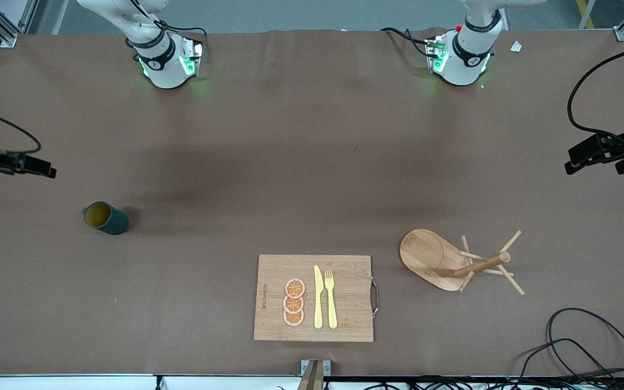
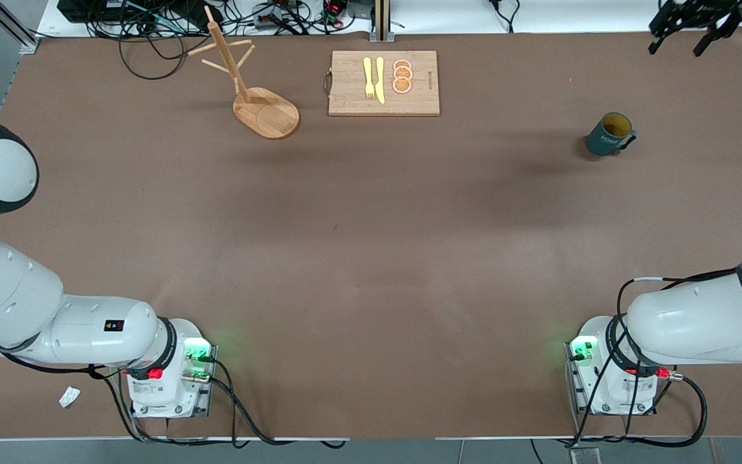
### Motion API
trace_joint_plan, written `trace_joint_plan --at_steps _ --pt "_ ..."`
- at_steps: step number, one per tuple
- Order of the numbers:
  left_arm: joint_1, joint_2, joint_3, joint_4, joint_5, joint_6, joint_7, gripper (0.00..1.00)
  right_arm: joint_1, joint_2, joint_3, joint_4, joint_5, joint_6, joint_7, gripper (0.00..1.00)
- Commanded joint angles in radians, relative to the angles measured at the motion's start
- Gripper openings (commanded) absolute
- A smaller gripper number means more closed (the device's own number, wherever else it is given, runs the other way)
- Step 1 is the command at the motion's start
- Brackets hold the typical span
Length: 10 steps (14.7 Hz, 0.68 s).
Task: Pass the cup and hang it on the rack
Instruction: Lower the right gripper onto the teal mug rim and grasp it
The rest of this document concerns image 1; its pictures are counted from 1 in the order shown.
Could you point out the white paper scrap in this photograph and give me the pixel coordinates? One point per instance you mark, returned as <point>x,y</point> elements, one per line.
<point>516,46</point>

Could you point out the wooden cup rack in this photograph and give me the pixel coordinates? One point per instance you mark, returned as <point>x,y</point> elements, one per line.
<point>426,254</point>

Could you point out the orange slice toy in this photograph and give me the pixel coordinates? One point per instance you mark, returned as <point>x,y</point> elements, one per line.
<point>293,318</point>
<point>294,288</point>
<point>293,304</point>

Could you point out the brown table cover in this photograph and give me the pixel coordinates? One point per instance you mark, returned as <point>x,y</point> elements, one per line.
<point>290,162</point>

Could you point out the yellow plastic knife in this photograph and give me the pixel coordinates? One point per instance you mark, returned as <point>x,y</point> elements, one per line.
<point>318,303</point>

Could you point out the bamboo cutting board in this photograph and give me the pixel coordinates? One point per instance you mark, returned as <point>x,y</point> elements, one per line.
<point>350,303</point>

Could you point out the metal bracket with post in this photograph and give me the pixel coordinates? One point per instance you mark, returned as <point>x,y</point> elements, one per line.
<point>314,374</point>

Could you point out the yellow plastic fork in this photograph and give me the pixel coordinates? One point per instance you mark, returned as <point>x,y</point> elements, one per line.
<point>332,309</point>

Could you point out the teal cup with yellow inside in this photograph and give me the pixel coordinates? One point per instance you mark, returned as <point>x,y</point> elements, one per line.
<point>114,221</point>

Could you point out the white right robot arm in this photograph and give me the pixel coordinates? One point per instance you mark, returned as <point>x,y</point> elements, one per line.
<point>163,65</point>

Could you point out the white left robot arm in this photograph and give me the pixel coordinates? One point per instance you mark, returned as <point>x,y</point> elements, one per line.
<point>466,59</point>

